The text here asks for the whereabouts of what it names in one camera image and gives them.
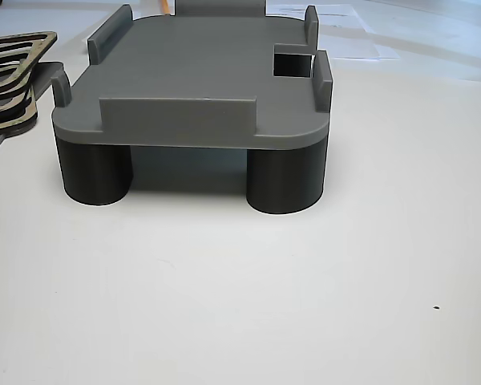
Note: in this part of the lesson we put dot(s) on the grey holder with black legs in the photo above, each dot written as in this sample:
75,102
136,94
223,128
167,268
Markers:
192,60

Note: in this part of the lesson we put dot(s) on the beige rectangular adhesive frame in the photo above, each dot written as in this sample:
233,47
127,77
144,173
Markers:
44,46
12,118
18,86

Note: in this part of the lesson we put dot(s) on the yellow pencil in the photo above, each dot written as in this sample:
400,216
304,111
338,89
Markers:
165,7

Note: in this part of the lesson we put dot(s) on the white printed paper sheet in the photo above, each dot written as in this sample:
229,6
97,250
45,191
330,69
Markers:
336,18

